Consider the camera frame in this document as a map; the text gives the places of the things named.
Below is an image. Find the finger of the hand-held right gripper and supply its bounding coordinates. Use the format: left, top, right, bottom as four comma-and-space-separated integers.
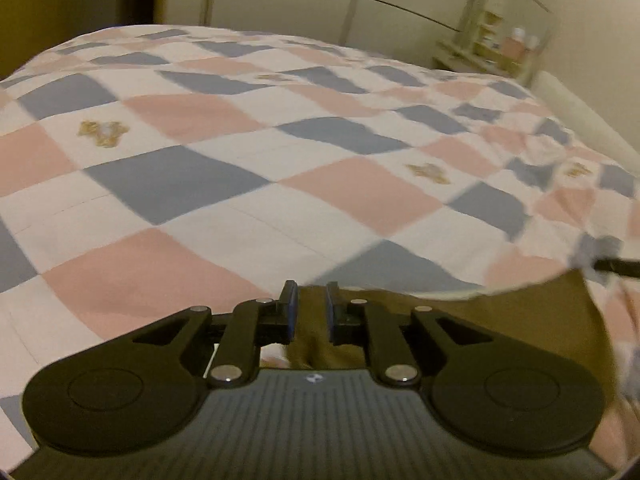
592, 257, 640, 279

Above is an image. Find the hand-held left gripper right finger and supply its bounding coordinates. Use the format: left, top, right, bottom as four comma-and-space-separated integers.
325, 281, 498, 389

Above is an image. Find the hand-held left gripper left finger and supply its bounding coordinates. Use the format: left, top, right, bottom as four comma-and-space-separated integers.
130, 280, 300, 389

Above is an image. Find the olive brown garment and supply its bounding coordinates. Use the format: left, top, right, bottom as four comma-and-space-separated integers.
287, 272, 618, 402

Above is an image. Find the checkered bear print quilt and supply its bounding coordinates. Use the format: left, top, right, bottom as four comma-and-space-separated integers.
0, 25, 640, 467

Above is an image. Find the pink bottle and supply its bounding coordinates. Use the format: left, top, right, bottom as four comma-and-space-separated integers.
502, 27, 527, 62

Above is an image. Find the white nightstand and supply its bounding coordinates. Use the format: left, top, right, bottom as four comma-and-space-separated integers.
432, 0, 557, 87

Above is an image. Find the white panelled wardrobe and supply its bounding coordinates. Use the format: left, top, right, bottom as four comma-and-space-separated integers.
160, 0, 497, 62

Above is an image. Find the yellow wooden door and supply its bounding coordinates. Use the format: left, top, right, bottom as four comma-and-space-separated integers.
0, 0, 126, 86

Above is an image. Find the cream padded bed frame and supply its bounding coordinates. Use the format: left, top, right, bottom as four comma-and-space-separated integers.
530, 70, 640, 162

